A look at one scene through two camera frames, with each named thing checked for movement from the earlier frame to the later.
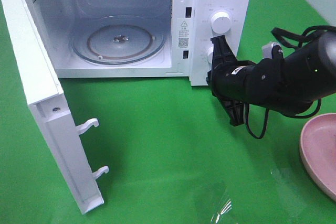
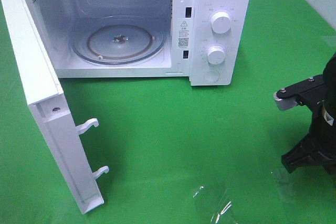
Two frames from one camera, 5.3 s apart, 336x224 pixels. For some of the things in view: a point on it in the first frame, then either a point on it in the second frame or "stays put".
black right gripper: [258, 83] -> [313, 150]
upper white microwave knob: [221, 22] stays put
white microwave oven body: [139, 25] stays put
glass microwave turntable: [119, 40] stays put
